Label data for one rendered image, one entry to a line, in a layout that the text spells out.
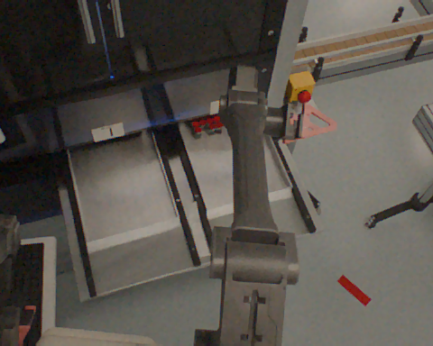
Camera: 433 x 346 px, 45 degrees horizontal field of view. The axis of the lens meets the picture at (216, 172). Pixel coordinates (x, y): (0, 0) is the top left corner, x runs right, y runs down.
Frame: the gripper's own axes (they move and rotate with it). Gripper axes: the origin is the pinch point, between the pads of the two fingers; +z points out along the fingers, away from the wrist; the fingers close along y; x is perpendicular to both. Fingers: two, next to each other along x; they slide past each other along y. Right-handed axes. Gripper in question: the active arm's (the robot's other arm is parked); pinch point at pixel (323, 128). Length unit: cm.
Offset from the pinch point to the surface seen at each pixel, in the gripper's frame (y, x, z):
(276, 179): 51, 10, 4
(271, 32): 26.0, -25.9, -7.2
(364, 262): 126, 40, 68
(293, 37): 29.3, -26.7, -0.4
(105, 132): 47, 2, -47
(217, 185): 52, 13, -13
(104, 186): 55, 17, -46
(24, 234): 89, 37, -73
